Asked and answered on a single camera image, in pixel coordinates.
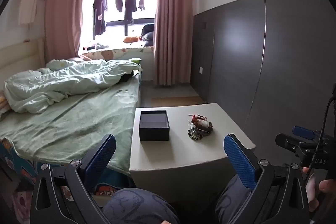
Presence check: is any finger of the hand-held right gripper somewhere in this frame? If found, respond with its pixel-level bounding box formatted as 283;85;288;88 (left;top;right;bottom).
292;125;328;144
275;133;307;157

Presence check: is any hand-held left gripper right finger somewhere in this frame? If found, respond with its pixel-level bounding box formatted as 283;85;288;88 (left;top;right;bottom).
223;134;311;224

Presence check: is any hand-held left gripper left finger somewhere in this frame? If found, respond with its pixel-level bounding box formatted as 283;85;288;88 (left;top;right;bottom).
30;134;117;224

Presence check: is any heap of mixed jewelry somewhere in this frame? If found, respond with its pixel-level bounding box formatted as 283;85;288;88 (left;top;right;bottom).
187;114;214;141

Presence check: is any black jewelry box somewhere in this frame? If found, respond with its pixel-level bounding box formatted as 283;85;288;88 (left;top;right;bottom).
139;110;171;142

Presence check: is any person's right hand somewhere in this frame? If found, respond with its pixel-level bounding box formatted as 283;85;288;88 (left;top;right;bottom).
302;166;336;212

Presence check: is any person's right leg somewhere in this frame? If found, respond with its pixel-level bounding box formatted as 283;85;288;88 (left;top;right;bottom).
214;174;265;224

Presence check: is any person's leg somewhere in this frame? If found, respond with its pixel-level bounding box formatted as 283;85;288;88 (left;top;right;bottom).
102;187;181;224
214;174;265;224

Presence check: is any bed with green sheet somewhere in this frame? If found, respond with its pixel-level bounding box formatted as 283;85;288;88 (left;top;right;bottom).
0;56;143;197

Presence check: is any white leather table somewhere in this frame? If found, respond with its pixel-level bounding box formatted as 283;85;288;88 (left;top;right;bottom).
129;102;256;205

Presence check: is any person's left leg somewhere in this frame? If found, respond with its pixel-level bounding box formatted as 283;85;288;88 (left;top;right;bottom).
102;187;181;224

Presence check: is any light green quilt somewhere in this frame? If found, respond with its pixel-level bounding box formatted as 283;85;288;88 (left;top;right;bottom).
4;58;143;115

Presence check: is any dark cloth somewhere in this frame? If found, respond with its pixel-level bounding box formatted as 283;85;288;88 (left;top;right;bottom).
119;70;137;83

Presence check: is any brown cardboard sheet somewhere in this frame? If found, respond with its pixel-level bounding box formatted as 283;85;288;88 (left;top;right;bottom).
150;95;206;108

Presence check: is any pink floor mat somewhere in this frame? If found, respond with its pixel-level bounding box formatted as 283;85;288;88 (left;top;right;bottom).
10;179;36;224

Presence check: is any printed window seat cushion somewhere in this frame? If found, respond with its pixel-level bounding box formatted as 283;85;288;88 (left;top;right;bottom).
83;47;154;61

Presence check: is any beige headboard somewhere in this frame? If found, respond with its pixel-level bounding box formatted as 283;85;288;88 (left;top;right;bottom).
0;36;47;75

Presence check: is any dark blue pillow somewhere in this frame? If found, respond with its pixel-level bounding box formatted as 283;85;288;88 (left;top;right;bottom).
140;23;156;42

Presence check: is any window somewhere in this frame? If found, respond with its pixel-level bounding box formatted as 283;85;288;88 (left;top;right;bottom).
83;0;160;52

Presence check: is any pink curtain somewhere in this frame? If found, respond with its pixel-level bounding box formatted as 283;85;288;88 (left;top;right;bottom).
44;0;91;63
153;0;204;87

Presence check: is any dark hanging jacket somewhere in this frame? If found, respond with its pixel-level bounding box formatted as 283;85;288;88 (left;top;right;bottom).
92;0;109;36

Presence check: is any black braided cable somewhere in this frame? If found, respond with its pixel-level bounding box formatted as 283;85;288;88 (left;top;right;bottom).
309;97;336;169

